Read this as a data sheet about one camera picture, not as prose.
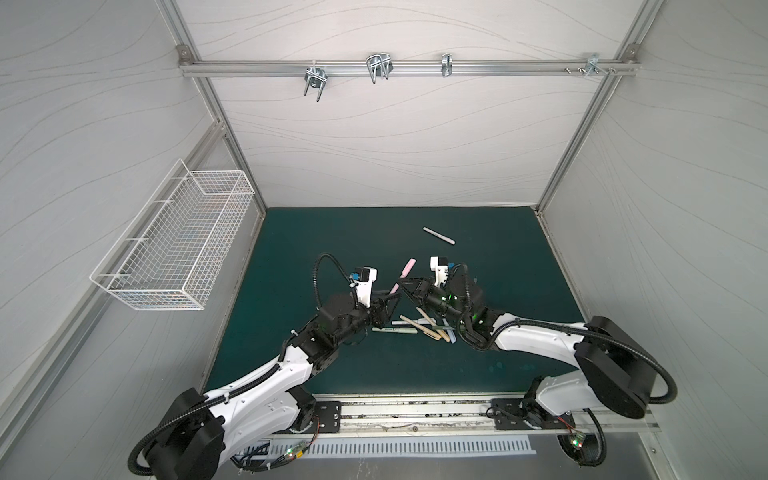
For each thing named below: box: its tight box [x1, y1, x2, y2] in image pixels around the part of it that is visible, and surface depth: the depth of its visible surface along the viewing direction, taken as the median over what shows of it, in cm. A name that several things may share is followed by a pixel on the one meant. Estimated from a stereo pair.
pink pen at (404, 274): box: [388, 258, 417, 295], surface depth 80 cm
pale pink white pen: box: [422, 226, 456, 245], surface depth 114 cm
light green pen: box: [372, 327, 418, 334], surface depth 90 cm
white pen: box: [391, 318, 436, 325], surface depth 90 cm
